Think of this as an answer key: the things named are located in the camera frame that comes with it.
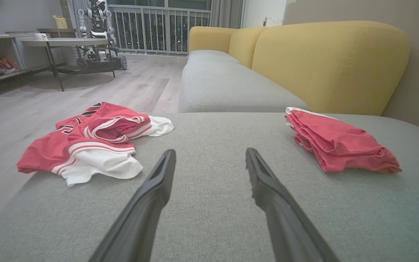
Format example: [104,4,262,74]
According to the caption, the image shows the wheeled humanoid robot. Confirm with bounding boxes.
[76,0,128,72]

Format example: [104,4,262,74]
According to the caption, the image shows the round grey table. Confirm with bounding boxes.
[22,37,117,92]

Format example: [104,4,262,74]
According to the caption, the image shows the small yellow sofa back cushion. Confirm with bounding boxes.
[189,26,238,53]

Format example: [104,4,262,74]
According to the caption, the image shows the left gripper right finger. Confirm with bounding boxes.
[245,147,339,262]

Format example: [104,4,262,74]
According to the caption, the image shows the red white basketball jersey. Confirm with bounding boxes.
[17,102,175,187]

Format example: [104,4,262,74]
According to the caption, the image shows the large yellow sofa back cushion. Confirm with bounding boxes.
[252,20,411,116]

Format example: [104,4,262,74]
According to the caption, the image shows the red basketball shorts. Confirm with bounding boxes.
[285,107,403,174]

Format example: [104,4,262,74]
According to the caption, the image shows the grey curtain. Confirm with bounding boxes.
[209,0,245,29]

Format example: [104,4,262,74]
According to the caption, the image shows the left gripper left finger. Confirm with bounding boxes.
[89,149,177,262]

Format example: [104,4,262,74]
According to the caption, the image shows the medium yellow sofa back cushion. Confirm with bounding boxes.
[228,27,268,70]

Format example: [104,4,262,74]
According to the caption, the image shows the large grey sofa seat cushion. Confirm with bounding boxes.
[0,112,419,262]

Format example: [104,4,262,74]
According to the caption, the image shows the small grey sofa seat cushion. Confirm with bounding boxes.
[187,49,241,66]

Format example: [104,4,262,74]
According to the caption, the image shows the yellow watering can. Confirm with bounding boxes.
[52,15,68,30]

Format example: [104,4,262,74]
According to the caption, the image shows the balcony metal railing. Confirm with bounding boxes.
[107,4,212,56]

